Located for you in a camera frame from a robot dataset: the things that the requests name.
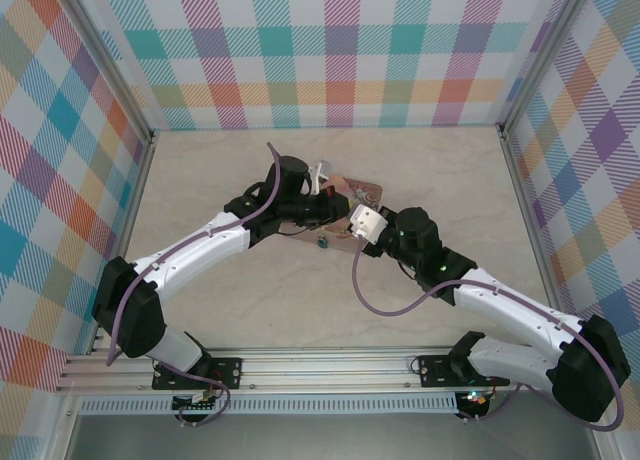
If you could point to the aluminium frame post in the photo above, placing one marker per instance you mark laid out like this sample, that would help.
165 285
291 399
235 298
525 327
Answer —
545 55
100 50

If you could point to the small green circuit board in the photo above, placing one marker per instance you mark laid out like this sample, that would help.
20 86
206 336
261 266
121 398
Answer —
196 404

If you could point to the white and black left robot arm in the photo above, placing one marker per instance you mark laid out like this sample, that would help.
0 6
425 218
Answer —
200 250

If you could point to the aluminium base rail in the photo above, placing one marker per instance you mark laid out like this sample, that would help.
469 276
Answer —
325 367

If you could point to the small circuit board with lights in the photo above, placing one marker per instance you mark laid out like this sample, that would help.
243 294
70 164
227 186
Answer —
475 399

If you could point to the aluminium table side rail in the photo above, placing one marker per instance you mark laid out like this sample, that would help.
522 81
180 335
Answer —
125 240
530 220

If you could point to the grey metal sheet panel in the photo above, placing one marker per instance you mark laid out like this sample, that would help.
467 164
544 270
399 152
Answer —
325 437

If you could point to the pink illustrated tin box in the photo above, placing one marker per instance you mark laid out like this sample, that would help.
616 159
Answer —
362 192

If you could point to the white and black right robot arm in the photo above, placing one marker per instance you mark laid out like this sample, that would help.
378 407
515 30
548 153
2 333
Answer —
515 312

